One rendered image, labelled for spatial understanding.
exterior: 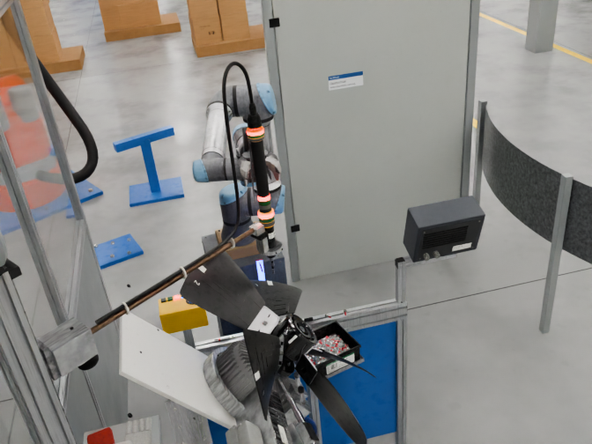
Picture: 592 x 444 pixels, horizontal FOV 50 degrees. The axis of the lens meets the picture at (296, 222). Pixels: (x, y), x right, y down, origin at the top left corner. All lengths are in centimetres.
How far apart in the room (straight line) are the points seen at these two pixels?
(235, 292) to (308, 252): 222
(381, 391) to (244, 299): 114
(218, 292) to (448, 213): 95
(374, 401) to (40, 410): 170
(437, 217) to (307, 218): 168
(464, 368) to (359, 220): 114
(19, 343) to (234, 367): 69
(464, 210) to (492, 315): 156
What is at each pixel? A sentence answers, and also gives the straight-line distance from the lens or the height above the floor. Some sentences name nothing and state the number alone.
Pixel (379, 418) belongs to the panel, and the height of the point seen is 24.
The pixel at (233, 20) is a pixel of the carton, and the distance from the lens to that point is 926.
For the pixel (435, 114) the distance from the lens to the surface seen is 388.
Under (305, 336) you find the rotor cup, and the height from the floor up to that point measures 122.
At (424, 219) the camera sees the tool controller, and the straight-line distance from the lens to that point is 230.
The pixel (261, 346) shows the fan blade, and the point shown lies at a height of 136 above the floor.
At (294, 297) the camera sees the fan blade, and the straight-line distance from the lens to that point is 207.
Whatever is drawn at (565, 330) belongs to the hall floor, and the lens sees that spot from 383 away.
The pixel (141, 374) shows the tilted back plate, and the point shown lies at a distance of 167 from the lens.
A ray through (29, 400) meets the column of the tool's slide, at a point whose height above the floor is 151.
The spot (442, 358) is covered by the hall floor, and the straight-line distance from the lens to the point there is 355.
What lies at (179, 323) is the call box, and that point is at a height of 102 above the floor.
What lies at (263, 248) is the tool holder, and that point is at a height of 148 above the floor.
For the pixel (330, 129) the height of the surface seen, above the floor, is 101.
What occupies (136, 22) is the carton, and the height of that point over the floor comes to 21.
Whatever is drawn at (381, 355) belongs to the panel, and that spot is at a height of 60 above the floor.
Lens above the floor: 242
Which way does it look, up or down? 31 degrees down
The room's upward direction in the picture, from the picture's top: 6 degrees counter-clockwise
